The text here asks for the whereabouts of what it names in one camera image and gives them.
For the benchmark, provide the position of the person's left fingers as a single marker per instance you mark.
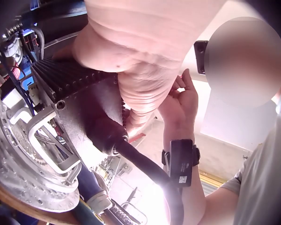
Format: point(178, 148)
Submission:
point(62, 52)

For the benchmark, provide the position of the person's right fingers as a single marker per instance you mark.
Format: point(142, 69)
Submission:
point(176, 90)

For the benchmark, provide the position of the person's left thumb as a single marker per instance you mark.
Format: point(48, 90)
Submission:
point(142, 98)

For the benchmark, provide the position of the person's right thumb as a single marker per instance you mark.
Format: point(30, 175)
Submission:
point(189, 80)

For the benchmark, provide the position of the black finned metal box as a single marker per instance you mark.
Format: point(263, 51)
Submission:
point(84, 93)

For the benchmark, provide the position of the person's right hand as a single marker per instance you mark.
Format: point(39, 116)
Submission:
point(181, 107)

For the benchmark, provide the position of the person's left hand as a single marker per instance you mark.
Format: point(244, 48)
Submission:
point(135, 35)

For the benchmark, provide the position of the black curved tyre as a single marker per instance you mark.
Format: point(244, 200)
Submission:
point(53, 21)

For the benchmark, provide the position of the white plastic connector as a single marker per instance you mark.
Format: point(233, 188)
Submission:
point(12, 48)

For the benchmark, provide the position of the red plastic connector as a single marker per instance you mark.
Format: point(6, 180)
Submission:
point(15, 71)

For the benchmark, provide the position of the black wrist band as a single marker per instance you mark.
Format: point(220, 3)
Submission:
point(181, 161)

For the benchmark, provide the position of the blue tube with white tape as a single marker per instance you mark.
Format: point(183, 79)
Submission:
point(91, 189)

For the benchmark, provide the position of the person's body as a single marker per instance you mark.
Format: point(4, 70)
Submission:
point(262, 178)

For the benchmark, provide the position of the silver metal wheel hub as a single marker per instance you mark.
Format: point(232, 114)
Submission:
point(21, 168)

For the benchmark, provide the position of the brown curved rim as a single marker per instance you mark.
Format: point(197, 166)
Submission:
point(37, 214)

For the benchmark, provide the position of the silver metal bracket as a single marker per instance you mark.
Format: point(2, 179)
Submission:
point(50, 150)

